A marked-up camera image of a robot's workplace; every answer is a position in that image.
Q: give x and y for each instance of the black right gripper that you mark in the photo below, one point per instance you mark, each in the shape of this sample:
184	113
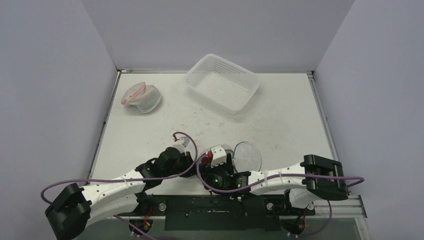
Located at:
210	168

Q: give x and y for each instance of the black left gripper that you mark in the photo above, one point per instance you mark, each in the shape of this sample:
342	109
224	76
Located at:
187	159

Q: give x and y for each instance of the white mesh laundry bag blue zipper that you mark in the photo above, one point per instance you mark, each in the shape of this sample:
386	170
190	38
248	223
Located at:
246	157

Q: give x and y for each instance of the dark red orange bra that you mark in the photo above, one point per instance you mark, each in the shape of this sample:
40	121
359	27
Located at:
206	160

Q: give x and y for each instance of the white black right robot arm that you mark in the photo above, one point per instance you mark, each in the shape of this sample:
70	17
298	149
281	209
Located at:
314	178

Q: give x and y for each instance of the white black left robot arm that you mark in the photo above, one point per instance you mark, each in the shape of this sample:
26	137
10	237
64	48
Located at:
77	207

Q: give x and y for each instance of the white mesh bag pink zipper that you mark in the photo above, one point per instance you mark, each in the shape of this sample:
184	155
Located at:
141	98

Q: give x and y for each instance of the white plastic basket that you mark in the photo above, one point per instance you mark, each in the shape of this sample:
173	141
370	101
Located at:
222	83

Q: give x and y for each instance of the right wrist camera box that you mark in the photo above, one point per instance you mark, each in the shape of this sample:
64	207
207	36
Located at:
218	154

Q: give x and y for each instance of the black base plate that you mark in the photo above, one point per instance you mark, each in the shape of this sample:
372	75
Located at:
219	213

